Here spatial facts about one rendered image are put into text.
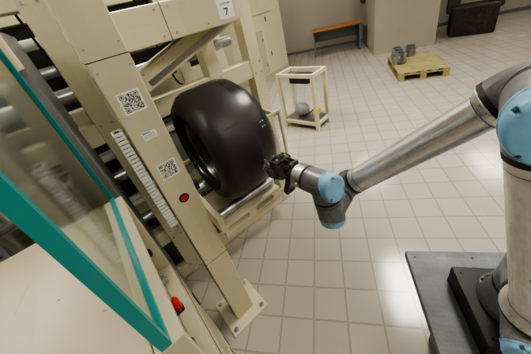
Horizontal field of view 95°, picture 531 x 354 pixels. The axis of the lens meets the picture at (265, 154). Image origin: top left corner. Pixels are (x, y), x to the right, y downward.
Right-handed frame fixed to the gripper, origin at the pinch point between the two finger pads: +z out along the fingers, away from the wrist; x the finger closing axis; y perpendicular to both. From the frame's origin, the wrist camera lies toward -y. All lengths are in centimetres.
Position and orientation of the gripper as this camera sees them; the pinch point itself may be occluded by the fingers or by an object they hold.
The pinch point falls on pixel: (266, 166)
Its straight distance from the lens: 104.1
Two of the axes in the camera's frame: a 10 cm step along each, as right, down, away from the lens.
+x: -7.5, 4.9, -4.5
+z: -5.9, -2.0, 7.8
